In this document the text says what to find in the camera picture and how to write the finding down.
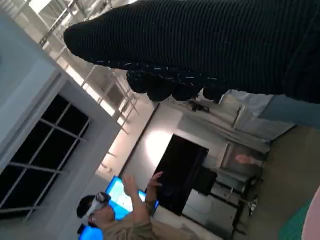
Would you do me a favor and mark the white headset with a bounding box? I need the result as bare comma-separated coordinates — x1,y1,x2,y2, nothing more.
86,191,112,218

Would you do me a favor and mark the small black monitor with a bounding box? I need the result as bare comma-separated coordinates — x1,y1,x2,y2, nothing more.
197,166,218,196

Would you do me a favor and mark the small black device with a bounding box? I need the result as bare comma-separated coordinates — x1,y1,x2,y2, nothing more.
187,99,211,113

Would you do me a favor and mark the white metal cabinet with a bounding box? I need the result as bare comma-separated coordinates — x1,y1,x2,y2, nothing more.
232,104,293,144

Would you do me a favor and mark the pink bowl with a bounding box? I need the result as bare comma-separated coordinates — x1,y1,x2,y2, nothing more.
301,184,320,240

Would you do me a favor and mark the blue lit monitor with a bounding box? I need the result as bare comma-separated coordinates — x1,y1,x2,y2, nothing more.
77,223,105,240
104,175,160,221

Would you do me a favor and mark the green cutting mat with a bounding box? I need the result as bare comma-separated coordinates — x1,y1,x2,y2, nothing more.
284,197,313,240

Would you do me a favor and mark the person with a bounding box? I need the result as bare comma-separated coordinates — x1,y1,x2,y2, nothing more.
76,171,201,240

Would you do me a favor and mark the black frame desk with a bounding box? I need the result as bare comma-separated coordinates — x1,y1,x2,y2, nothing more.
209,172,263,236

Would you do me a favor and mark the large paned window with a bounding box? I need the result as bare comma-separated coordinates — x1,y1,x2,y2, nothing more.
0,93,91,222

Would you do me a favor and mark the black knitted glove right hand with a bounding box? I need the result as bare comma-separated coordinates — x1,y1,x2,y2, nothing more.
63,0,320,105

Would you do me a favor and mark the large black screen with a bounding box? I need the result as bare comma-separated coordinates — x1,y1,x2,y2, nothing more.
149,133,210,217

